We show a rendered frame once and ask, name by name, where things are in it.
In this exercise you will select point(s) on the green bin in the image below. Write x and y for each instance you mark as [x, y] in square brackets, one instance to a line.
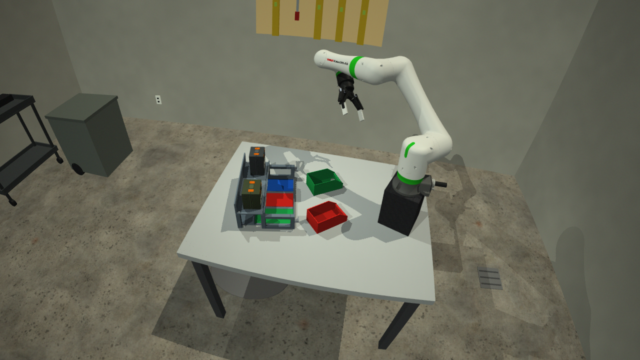
[320, 182]

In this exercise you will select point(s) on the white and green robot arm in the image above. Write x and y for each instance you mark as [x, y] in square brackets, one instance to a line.
[417, 151]

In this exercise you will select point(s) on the red bin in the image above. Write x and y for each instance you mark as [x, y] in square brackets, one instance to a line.
[325, 216]

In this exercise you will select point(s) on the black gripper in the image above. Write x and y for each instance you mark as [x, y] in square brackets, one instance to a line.
[346, 92]

